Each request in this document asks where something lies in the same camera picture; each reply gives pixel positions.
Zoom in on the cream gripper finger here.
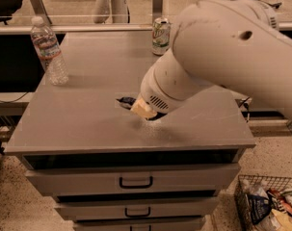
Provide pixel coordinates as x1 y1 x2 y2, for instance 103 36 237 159
130 95 157 118

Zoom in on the blue rxbar blueberry wrapper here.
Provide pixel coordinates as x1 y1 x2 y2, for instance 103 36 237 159
117 96 136 110

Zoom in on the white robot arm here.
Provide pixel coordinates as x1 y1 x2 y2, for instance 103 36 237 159
131 0 292 121

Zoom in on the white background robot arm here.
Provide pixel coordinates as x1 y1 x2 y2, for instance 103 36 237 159
93 0 130 24

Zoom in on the green white 7up can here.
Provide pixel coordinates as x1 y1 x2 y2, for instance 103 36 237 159
152 17 171 56

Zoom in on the grey drawer cabinet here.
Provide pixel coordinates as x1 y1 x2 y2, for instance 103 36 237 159
4 29 256 231

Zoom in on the top grey drawer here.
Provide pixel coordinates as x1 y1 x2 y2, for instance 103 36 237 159
26 164 240 196

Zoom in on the grey drawer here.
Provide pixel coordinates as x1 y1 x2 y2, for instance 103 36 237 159
55 196 218 221
73 217 205 231
26 164 240 196

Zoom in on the middle grey drawer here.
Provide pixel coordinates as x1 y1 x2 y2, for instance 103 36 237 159
55 196 218 221

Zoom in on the clear plastic water bottle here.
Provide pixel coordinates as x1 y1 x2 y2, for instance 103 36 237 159
30 16 68 86

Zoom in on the bottom grey drawer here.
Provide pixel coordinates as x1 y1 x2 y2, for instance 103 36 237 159
73 217 205 231

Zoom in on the blue snack bag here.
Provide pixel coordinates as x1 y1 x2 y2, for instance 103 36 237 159
248 194 271 225

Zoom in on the red snack bag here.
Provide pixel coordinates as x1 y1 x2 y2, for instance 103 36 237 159
267 189 292 218

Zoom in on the yellow snack bag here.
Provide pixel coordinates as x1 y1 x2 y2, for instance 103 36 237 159
259 210 292 231

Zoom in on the black cable right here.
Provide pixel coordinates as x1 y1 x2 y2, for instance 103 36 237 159
237 96 252 111

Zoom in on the middle metal bracket post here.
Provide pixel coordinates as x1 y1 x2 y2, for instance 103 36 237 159
152 0 163 20

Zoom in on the metal bracket post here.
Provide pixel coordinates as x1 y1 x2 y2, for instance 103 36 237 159
152 0 163 20
30 0 52 25

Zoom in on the left metal bracket post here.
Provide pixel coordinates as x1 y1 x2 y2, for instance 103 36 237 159
30 0 52 25

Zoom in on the black cables left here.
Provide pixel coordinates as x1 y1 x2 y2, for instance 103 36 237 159
0 91 30 137

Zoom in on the wire basket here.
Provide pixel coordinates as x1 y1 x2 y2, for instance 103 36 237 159
234 175 292 231

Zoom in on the grey metal rail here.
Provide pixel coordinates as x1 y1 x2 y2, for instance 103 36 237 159
0 22 292 35

